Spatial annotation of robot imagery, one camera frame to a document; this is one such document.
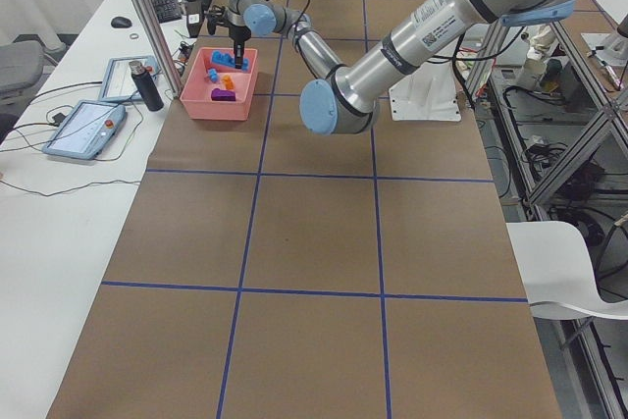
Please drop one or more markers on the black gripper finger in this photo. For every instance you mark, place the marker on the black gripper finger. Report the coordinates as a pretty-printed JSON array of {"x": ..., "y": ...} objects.
[{"x": 239, "y": 48}]

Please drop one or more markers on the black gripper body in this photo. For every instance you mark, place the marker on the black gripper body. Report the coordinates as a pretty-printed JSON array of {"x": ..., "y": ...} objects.
[{"x": 239, "y": 35}]

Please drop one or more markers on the long blue toy block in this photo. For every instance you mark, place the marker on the long blue toy block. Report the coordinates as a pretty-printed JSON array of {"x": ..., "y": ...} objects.
[{"x": 228, "y": 60}]

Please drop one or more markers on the orange toy block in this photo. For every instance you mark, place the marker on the orange toy block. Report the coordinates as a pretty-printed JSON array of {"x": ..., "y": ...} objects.
[{"x": 228, "y": 82}]

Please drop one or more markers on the purple toy block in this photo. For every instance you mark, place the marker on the purple toy block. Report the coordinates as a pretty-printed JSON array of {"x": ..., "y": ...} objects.
[{"x": 223, "y": 95}]

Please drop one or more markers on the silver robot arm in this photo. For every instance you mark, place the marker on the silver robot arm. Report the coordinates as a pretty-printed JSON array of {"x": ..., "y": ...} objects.
[{"x": 342, "y": 99}]

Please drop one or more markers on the black box with label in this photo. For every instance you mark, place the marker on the black box with label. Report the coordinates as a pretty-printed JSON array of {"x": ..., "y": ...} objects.
[{"x": 194, "y": 17}]

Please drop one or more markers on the pink plastic box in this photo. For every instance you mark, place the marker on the pink plastic box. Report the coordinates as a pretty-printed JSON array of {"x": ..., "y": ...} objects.
[{"x": 196, "y": 95}]

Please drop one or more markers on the black keyboard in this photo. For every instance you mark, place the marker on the black keyboard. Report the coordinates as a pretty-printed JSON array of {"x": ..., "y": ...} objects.
[{"x": 166, "y": 10}]

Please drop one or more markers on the black water bottle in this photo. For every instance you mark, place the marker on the black water bottle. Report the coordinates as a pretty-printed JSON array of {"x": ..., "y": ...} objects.
[{"x": 146, "y": 86}]

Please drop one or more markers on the black computer mouse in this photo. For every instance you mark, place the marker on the black computer mouse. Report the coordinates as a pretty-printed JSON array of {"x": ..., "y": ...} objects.
[{"x": 120, "y": 22}]

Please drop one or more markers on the far teach pendant tablet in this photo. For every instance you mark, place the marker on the far teach pendant tablet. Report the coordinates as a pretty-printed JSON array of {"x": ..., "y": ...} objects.
[{"x": 117, "y": 83}]

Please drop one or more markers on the teach pendant tablet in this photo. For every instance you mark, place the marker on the teach pendant tablet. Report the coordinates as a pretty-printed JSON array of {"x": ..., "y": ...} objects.
[
  {"x": 117, "y": 83},
  {"x": 86, "y": 131}
]

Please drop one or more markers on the near teach pendant tablet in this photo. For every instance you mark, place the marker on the near teach pendant tablet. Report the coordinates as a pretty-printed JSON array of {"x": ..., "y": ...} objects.
[{"x": 86, "y": 131}]

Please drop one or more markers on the cloth bag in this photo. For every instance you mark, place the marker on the cloth bag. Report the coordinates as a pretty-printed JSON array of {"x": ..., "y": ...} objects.
[{"x": 542, "y": 43}]

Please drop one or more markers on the white chair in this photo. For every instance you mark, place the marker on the white chair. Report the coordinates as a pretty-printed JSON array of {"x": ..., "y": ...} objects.
[{"x": 557, "y": 274}]

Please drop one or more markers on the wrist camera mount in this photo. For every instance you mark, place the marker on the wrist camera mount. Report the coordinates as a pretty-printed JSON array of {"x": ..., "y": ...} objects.
[{"x": 216, "y": 16}]

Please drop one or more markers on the aluminium frame post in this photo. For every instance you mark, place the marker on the aluminium frame post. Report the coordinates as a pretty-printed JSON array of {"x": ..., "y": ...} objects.
[{"x": 159, "y": 44}]

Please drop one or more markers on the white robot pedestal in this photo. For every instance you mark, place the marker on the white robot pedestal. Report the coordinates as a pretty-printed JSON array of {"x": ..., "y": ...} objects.
[{"x": 429, "y": 94}]

